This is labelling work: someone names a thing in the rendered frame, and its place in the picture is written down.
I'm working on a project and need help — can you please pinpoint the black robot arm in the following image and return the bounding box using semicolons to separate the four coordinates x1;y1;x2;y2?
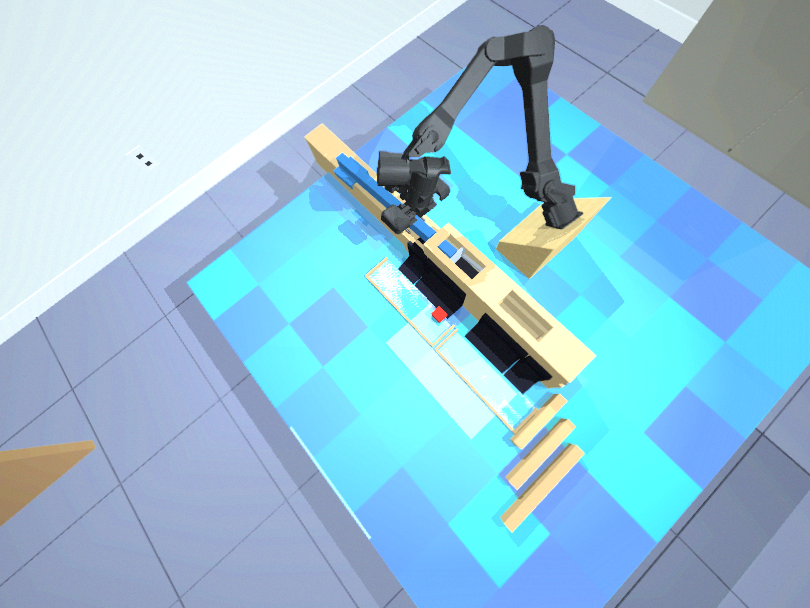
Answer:
377;25;583;229

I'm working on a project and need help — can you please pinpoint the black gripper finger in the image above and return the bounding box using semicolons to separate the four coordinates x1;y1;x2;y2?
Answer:
416;201;437;218
397;204;418;227

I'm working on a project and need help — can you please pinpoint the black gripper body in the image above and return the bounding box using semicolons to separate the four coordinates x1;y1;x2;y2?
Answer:
381;177;450;234

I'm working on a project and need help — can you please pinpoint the red cube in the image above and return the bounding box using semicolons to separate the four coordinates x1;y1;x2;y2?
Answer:
431;306;447;323

